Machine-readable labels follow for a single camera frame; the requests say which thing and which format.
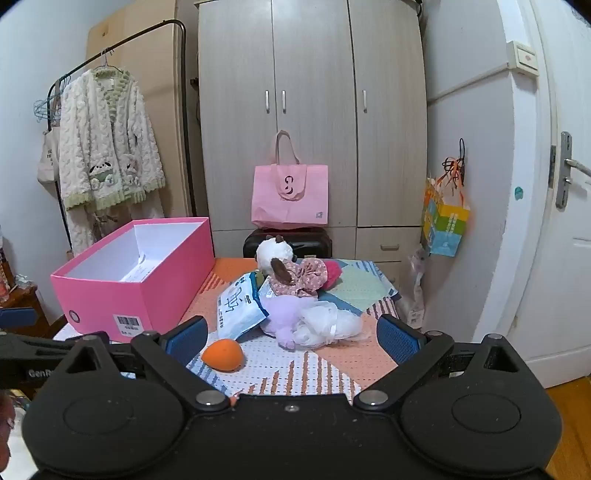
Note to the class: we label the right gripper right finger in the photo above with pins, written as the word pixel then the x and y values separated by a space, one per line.
pixel 417 356

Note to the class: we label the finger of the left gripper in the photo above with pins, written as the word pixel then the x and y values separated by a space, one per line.
pixel 17 317

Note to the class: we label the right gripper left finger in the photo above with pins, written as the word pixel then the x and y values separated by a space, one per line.
pixel 165 358

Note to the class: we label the orange egg-shaped sponge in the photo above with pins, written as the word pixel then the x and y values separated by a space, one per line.
pixel 223 355

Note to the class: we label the blue white wet wipes pack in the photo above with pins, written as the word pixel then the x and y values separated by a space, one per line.
pixel 239 309

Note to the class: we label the white mesh bath pouf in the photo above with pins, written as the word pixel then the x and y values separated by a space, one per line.
pixel 325 324

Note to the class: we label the magenta fuzzy ball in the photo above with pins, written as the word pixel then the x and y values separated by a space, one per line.
pixel 331 271

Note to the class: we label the purple plush pillow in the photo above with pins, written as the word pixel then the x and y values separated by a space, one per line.
pixel 282 315

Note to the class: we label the pink floral fabric scrunchie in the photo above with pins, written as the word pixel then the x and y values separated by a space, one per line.
pixel 297 279

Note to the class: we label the white brown plush cat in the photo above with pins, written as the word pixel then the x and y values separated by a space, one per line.
pixel 273 247

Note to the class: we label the person's left hand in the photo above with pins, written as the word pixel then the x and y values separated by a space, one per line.
pixel 7 417

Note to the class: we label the clear plastic bag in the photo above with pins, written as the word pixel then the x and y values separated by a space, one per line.
pixel 412 302

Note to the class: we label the pink cardboard box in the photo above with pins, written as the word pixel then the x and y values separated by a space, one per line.
pixel 142 277

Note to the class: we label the colourful patchwork table mat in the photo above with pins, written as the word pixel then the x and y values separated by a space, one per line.
pixel 336 354

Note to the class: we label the white door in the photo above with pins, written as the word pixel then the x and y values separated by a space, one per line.
pixel 551 330

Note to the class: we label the colourful paper gift bag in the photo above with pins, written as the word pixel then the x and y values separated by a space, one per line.
pixel 445 217

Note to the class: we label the canvas tote bag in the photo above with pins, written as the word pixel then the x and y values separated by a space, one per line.
pixel 48 164

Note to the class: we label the black suitcase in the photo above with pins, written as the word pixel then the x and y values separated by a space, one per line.
pixel 306 242

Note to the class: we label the cream knitted cardigan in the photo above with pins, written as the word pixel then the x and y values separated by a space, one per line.
pixel 108 138

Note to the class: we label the pink tote bag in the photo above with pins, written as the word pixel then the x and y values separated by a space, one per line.
pixel 289 196

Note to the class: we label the blue clothes hangers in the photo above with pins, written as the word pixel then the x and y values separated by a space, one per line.
pixel 48 109

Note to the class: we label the beige wooden wardrobe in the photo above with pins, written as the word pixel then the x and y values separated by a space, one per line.
pixel 342 83

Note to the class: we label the silver door handle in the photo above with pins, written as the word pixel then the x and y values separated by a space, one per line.
pixel 565 165

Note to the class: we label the white wall switch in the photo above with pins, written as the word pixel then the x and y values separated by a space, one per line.
pixel 522 59

